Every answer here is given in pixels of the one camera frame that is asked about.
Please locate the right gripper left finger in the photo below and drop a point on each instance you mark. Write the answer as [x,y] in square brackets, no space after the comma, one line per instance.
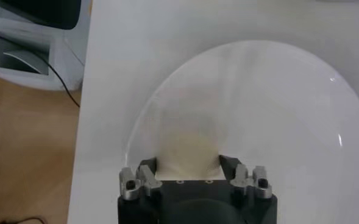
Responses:
[147,170]

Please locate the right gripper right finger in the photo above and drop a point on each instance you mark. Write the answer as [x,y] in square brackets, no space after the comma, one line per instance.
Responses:
[237,173]

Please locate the white steamed baozi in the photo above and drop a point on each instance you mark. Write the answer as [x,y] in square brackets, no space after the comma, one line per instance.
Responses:
[188,152]

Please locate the white and black robot base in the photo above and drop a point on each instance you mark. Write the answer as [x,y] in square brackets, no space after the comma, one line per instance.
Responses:
[66,61]

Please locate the round white plate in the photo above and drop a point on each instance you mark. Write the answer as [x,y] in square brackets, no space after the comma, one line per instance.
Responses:
[273,121]

